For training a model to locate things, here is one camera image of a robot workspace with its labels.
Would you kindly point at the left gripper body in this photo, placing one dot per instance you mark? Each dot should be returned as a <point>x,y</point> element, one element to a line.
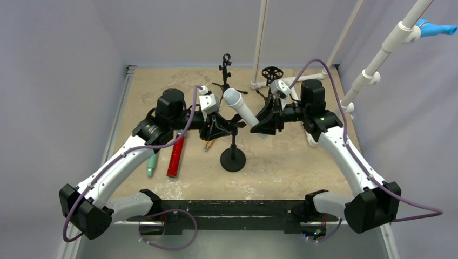
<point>205,130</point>

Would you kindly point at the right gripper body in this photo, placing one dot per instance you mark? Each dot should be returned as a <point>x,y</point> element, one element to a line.
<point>278,116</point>

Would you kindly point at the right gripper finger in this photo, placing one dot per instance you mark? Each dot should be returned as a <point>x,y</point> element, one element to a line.
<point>267,114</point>
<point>269,129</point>

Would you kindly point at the grey white microphone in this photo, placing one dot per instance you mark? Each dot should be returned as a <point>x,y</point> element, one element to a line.
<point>234,100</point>

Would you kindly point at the black round-base mic stand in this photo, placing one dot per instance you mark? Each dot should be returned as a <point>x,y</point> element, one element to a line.
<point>233,159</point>

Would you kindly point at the black tripod shockmount stand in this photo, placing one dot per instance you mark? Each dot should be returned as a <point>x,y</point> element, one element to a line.
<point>271,74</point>

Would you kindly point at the red glitter microphone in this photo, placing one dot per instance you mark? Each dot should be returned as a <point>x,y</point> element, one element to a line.
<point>172,170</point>

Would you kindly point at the mint green microphone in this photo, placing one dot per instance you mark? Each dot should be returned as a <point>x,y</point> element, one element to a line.
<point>151,165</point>

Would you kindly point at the black tripod mic stand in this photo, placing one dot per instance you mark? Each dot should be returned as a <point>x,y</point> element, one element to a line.
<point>225,74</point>

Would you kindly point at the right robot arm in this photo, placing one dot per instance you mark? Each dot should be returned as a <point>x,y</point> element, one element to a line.
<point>371,205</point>

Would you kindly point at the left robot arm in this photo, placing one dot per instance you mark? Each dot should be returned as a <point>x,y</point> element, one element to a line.
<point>89,206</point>

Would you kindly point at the yellow utility knife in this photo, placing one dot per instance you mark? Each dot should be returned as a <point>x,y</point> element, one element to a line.
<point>208,145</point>

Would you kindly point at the blue pipe fitting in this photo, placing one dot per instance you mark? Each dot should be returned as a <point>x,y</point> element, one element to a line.
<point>428,29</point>

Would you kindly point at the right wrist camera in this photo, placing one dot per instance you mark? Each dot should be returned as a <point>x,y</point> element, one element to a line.
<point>281,90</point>

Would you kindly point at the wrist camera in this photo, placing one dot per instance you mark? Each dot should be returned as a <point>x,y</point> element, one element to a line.
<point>281,90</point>
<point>209,102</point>

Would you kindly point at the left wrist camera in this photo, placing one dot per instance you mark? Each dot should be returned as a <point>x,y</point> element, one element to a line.
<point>209,102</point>

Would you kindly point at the white PVC pipe frame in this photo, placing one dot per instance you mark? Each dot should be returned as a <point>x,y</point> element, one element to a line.
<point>393,112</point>

